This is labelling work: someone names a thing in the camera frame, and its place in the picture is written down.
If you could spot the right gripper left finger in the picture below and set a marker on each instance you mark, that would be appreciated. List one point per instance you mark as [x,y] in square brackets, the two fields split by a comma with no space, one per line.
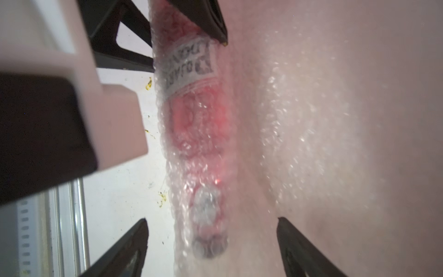
[126,257]

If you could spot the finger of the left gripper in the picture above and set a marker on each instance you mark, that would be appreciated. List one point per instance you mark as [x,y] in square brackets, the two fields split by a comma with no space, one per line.
[102,20]
[207,15]

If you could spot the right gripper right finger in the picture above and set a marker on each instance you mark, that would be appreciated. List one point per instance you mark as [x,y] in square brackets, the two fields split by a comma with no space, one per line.
[299,256]

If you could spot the pink drink bottle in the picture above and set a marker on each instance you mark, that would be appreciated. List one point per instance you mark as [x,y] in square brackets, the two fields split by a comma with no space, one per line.
[192,79]

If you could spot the bubble wrap sheet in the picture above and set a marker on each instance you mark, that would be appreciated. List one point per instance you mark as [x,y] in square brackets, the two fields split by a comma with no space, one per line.
[338,110]

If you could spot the aluminium front rail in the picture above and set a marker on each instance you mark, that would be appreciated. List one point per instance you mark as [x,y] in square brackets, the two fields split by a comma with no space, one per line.
[45,235]

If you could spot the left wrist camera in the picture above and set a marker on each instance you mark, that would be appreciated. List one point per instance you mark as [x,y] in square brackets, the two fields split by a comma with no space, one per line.
[58,121]

